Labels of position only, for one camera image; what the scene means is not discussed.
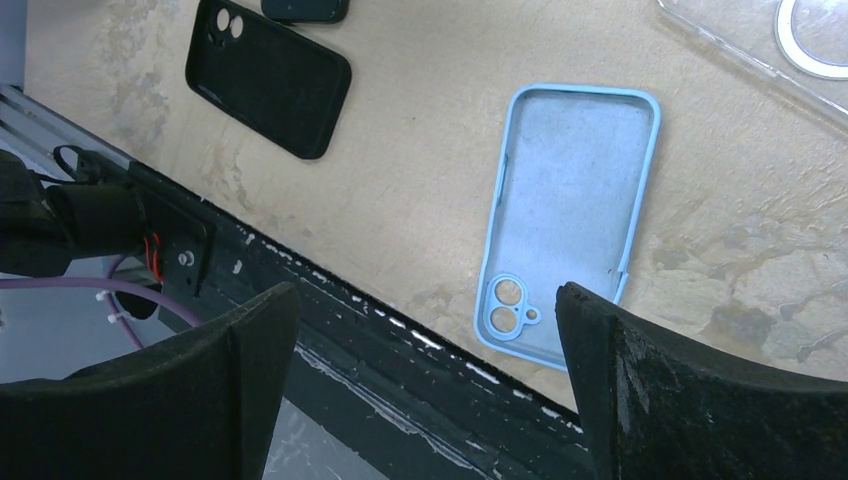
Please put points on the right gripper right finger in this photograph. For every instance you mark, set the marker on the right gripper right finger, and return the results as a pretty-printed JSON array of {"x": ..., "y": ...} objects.
[{"x": 655, "y": 404}]

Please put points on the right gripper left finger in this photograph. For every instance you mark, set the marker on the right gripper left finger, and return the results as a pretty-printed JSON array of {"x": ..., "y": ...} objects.
[{"x": 201, "y": 404}]

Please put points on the light blue phone case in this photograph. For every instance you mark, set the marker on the light blue phone case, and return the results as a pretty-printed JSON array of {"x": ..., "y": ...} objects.
[{"x": 572, "y": 174}]

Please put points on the black phone case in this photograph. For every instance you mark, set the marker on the black phone case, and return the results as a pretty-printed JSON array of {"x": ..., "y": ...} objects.
[{"x": 280, "y": 84}]

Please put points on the black phone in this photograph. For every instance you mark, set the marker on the black phone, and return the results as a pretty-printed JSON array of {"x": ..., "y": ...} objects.
[{"x": 305, "y": 11}]

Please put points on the clear magsafe phone case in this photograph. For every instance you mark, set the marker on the clear magsafe phone case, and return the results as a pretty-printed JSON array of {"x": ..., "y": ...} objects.
[{"x": 799, "y": 47}]

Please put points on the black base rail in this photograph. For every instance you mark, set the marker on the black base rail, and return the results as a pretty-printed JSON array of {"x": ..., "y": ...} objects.
[{"x": 371, "y": 392}]

